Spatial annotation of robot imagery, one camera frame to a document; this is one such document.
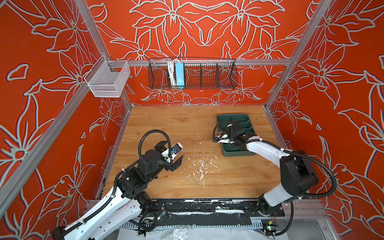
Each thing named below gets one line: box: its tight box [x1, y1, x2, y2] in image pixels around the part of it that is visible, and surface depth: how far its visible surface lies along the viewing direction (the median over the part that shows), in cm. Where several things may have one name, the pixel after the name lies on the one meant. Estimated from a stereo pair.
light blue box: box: [175, 62, 185, 86], surface depth 91 cm
